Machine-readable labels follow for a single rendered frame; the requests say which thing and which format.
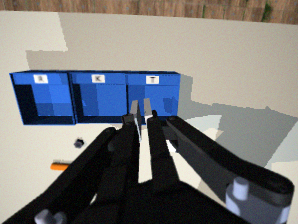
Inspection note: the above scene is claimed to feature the blue rack of bins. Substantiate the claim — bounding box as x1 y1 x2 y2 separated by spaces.
9 70 181 125

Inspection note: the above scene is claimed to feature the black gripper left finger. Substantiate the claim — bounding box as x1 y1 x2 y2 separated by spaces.
2 100 142 224

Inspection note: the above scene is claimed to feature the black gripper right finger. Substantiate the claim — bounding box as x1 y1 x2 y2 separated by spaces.
144 98 295 224

